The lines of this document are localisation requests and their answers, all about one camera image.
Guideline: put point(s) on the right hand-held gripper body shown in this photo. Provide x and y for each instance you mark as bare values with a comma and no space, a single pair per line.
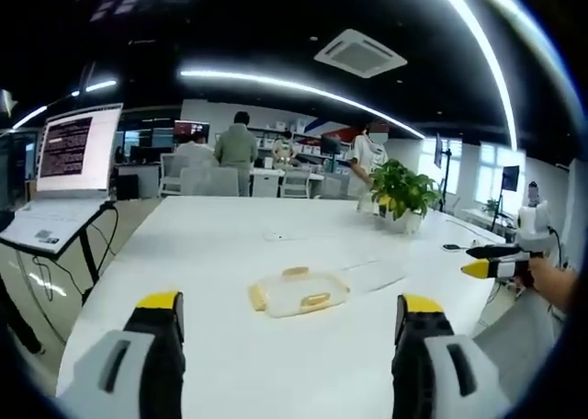
533,230

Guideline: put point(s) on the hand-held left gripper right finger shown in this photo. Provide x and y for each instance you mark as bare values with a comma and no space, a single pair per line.
427,368

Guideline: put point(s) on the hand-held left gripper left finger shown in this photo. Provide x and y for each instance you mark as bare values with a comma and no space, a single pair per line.
138,368

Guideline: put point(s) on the person's right hand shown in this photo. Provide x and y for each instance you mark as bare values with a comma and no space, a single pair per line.
553,281

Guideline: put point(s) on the small black table object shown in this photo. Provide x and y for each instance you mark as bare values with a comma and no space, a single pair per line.
451,246

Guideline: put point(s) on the black monitor on tripod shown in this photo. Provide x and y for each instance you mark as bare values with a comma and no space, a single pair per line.
511,177

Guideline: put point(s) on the green potted plant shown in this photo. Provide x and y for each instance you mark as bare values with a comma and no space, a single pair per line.
404,194

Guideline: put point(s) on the black laptop stand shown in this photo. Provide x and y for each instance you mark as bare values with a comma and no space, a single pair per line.
89,249

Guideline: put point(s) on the curved ceiling light strip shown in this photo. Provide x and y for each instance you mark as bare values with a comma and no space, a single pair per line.
494,65

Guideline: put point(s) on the white mesh office chair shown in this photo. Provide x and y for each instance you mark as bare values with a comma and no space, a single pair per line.
209,182
295,183
174,175

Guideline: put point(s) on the black desk monitor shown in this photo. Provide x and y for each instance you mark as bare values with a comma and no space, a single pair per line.
330,144

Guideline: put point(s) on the white open laptop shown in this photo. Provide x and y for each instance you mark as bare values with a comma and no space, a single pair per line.
69,171

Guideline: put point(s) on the white ceiling air conditioner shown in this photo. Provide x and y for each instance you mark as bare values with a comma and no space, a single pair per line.
360,53

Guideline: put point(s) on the long ceiling light strip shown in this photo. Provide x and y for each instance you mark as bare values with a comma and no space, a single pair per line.
298,90

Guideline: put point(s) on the red lit wall screen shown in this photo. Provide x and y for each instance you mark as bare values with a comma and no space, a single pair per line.
191,129

